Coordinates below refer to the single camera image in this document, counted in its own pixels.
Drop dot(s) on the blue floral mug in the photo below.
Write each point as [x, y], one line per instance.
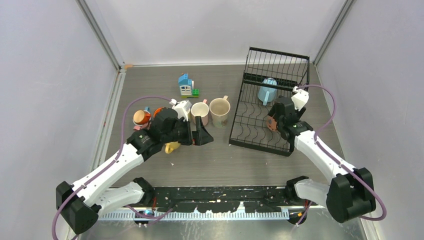
[145, 125]

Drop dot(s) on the toy brick house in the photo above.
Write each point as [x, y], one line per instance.
[186, 87]

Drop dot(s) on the tall cream dragon mug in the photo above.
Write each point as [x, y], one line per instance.
[219, 110]

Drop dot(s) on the pink faceted mug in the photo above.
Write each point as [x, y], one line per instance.
[200, 109]

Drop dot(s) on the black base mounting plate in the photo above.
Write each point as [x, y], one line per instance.
[220, 199]

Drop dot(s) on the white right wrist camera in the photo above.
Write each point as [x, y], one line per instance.
[299, 98]

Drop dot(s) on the yellow mug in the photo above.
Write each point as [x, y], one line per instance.
[171, 146]

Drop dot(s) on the orange mug black handle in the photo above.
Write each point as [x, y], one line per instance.
[157, 111]

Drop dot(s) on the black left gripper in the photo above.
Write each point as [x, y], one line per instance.
[201, 136]

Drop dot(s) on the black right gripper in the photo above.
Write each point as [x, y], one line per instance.
[300, 113]

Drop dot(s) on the light blue mug in rack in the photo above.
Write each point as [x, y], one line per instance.
[267, 94]

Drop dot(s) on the black wire dish rack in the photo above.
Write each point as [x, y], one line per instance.
[267, 75]

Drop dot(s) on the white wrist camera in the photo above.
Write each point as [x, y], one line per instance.
[299, 98]
[182, 108]

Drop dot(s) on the salmon pink mug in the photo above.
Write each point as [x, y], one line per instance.
[271, 123]

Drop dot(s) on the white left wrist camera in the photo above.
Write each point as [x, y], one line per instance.
[182, 108]

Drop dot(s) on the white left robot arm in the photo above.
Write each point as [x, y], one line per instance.
[84, 201]

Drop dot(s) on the aluminium slotted rail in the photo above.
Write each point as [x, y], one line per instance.
[239, 214]

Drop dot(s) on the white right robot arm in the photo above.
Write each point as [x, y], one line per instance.
[349, 191]

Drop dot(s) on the orange mug shelf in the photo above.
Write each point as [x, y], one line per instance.
[141, 117]

